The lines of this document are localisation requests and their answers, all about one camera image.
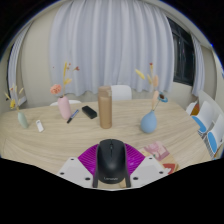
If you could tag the tan insulated drink bottle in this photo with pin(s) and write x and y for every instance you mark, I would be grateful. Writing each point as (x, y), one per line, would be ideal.
(105, 108)

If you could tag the black rectangular case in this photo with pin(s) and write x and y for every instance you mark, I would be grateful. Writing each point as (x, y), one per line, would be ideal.
(89, 112)

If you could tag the wide white curtain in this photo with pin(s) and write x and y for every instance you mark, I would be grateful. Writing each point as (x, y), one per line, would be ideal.
(110, 43)

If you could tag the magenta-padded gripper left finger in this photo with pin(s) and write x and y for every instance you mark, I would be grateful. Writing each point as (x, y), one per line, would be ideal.
(75, 170)

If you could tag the blue vase with dried flowers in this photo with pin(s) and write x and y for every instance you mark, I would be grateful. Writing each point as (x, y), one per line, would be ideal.
(148, 122)

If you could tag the dark window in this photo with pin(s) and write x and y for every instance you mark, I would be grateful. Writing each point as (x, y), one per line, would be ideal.
(181, 56)

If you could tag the white chair with blue seat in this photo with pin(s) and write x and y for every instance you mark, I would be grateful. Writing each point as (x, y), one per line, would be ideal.
(203, 116)
(215, 136)

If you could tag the small white remote control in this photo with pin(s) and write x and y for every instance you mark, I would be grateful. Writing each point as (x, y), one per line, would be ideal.
(40, 126)

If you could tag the small white chair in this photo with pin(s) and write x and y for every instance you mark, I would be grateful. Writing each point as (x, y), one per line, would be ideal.
(190, 107)

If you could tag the green vase with yellow flowers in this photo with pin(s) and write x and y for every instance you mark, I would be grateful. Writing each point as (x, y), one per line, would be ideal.
(22, 120)

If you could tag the black computer mouse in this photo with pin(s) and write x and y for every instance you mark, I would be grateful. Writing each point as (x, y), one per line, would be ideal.
(111, 161)

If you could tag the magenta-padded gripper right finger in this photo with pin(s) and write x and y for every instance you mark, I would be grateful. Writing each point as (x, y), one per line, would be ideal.
(148, 169)

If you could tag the blue capped marker pen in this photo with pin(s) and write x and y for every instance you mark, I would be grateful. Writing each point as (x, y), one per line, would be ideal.
(72, 116)

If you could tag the pink vase with orange flowers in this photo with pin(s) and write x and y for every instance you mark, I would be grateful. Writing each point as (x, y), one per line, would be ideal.
(64, 108)

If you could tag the narrow white curtain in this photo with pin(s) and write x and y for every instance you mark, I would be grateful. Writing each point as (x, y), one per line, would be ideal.
(198, 70)
(16, 66)

